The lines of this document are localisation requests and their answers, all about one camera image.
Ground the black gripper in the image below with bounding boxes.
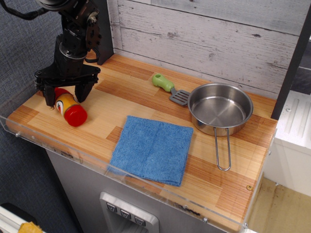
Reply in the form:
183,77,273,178
35,50,101,107

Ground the red toy sauce bottle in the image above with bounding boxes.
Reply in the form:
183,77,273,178
54,87,88,127

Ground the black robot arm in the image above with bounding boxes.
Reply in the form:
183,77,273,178
0,0,102,107

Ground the clear acrylic table guard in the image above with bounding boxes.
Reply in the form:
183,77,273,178
0,72,277,233

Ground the blue folded cloth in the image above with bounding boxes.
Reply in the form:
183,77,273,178
110,116,193,187

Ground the silver button panel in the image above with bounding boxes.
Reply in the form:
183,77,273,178
100,192,160,233

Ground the yellow object bottom left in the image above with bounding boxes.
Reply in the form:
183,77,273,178
18,222,43,233

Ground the white cabinet on right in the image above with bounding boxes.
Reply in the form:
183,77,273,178
264,91,311,196

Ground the dark left shelf post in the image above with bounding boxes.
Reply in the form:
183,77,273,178
94,0,114,65

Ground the dark shelf post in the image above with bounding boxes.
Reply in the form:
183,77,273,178
94,0,114,65
271,7,311,120

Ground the green handled toy spatula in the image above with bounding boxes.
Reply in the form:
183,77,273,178
152,73,190,106

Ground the steel pan with wire handle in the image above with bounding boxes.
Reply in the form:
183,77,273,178
188,83,254,171

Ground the dark right shelf post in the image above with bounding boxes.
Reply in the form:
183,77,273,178
271,7,311,120

